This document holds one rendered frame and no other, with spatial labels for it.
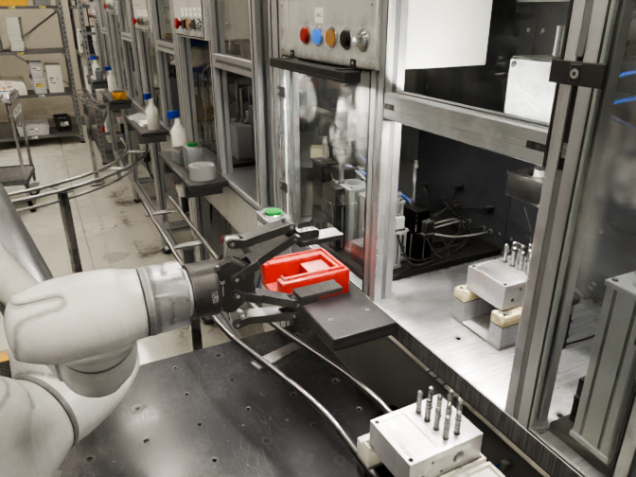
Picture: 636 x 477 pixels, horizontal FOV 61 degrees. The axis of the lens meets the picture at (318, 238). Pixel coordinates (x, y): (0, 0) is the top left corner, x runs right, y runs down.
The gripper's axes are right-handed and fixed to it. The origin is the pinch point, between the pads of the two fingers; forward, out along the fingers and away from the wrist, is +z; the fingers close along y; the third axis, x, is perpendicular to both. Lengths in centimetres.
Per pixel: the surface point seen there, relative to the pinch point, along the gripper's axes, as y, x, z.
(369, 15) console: 33.7, 22.4, 20.4
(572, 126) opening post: 22.2, -21.5, 21.4
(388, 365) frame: -54, 35, 38
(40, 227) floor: -112, 356, -50
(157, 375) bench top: -44, 46, -20
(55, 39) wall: -1, 750, -4
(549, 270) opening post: 3.8, -22.0, 21.4
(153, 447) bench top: -44, 23, -25
